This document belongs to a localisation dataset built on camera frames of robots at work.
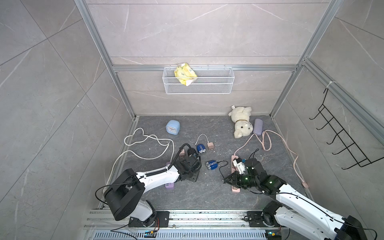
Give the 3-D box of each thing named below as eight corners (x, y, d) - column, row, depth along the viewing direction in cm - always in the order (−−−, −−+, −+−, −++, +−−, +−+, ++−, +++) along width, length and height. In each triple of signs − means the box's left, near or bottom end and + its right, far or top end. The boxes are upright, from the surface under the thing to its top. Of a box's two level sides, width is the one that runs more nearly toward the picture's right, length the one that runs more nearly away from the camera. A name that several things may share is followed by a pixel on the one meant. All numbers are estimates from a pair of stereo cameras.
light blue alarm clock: (167, 135, 110) (165, 128, 103) (168, 127, 115) (167, 119, 109) (179, 135, 110) (178, 128, 103) (180, 127, 115) (179, 119, 109)
